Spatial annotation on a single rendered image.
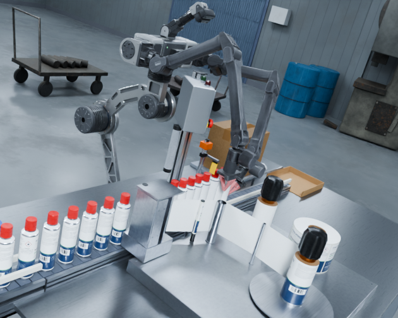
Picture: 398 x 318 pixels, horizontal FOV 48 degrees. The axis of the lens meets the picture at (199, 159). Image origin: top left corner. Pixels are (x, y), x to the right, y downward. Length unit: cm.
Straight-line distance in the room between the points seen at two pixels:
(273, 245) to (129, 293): 57
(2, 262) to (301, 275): 95
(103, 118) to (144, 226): 143
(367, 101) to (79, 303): 727
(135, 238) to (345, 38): 829
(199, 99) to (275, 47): 839
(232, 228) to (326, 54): 805
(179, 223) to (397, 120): 682
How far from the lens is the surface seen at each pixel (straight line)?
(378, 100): 833
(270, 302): 167
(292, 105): 846
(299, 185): 292
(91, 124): 289
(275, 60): 1013
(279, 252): 176
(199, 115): 181
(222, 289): 166
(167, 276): 164
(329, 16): 975
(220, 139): 261
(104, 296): 159
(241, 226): 183
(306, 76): 838
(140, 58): 229
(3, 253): 143
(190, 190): 192
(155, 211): 157
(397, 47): 795
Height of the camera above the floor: 184
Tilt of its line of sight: 21 degrees down
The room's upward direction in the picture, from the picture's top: 15 degrees clockwise
